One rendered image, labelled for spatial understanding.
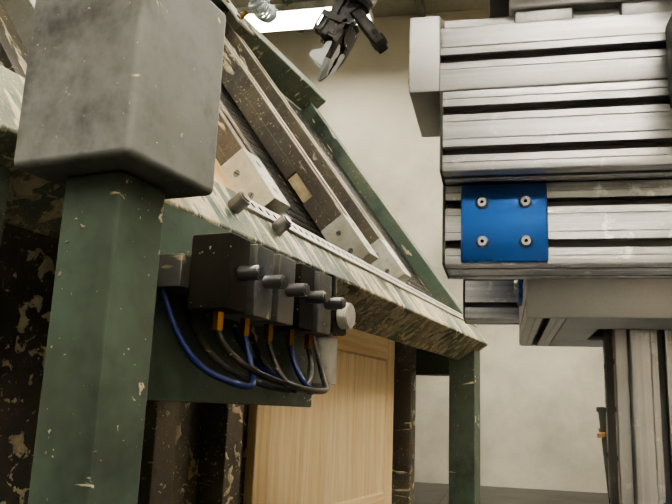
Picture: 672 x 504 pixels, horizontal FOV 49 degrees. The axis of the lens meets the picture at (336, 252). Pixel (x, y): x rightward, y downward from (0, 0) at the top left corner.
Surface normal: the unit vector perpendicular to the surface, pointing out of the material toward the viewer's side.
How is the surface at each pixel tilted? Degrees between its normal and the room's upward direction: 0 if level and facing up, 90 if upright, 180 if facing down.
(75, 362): 90
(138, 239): 90
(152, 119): 90
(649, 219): 90
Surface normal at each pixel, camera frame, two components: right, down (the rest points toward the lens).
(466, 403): -0.39, -0.21
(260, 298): 0.92, -0.05
